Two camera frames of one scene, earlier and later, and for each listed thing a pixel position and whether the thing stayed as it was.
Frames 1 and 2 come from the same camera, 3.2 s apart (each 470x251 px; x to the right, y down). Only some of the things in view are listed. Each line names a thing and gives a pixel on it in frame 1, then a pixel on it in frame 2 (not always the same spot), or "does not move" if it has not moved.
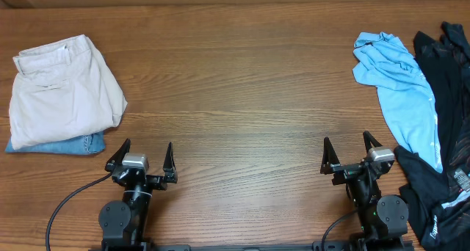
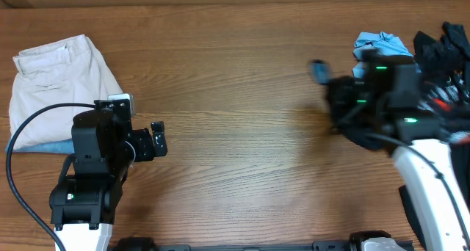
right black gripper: (330, 165) -> (339, 99)
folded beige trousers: (62, 89) does not move
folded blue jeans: (85, 144) does not move
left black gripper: (169, 172) -> (146, 150)
